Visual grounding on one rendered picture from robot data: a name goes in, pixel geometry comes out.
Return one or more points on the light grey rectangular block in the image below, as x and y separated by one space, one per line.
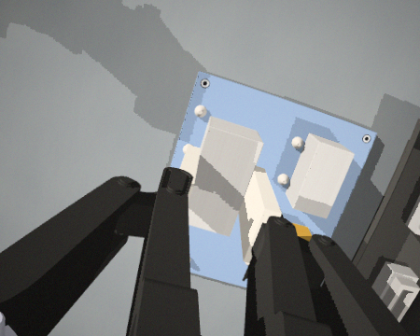
228 158

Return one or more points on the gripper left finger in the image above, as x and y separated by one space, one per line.
44 273

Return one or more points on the white rectangular block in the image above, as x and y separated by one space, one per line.
318 176

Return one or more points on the yellow rectangular block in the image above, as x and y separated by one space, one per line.
303 232

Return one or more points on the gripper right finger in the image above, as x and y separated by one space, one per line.
278 297

